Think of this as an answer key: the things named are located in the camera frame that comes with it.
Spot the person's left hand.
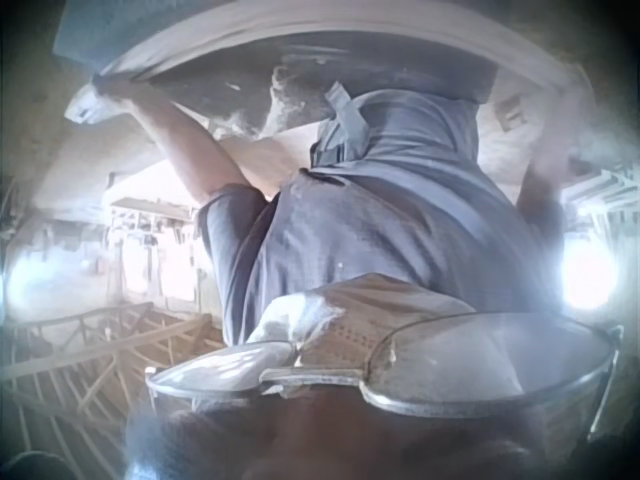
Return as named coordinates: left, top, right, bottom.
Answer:
left=64, top=75, right=135, bottom=127

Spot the large pale wooden panel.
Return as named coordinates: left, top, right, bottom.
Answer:
left=92, top=0, right=601, bottom=104

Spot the blue grey machine top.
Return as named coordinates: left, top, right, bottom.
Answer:
left=52, top=0, right=132, bottom=64

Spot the wooden rack with frames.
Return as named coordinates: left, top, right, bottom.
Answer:
left=562, top=167, right=640, bottom=236
left=97, top=172, right=214, bottom=306

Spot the stack of wooden frames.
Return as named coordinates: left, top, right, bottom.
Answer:
left=0, top=299, right=226, bottom=451

